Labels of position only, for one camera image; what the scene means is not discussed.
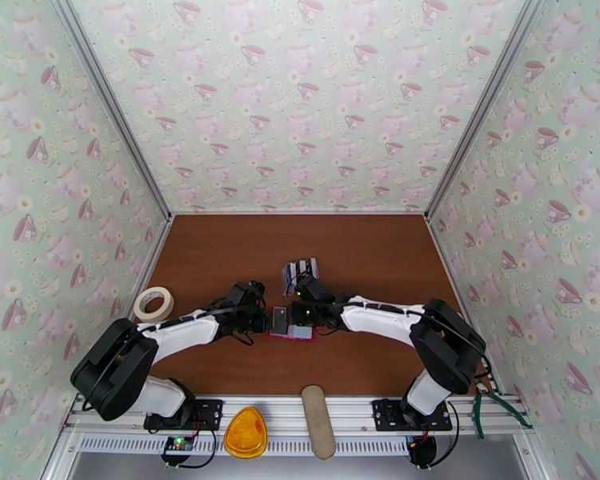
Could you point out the black credit card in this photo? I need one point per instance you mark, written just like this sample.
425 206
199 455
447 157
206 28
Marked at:
279 321

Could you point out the red leather card holder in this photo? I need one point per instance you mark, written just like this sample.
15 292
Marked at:
302 333

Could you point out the clear acrylic card organizer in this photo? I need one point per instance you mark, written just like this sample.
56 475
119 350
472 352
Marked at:
300 266

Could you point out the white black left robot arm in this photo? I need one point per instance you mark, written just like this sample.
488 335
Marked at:
190 328

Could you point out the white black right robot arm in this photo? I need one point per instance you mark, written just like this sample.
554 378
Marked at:
380 318

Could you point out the white card with blue edge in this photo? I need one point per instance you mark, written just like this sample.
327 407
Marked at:
286 281

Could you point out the beige masking tape roll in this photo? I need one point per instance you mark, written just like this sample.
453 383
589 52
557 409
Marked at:
153 318

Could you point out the beige oblong pad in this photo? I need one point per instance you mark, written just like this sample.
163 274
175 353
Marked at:
319 423

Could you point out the orange plastic rounded triangle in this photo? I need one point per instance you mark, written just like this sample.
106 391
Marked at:
245 433

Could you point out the small circuit board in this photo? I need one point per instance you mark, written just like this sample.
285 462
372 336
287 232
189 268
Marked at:
177 444

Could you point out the black round device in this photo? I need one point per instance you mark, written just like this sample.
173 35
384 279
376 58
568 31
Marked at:
422 451

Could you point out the aluminium frame rail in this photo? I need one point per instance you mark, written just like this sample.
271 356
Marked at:
290 408

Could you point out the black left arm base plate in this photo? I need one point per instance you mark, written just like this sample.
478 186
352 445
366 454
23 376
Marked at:
207 413

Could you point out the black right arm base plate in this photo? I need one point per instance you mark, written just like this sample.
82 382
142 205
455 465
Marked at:
385 413

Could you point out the aluminium frame post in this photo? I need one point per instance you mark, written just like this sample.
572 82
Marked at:
485 103
110 98

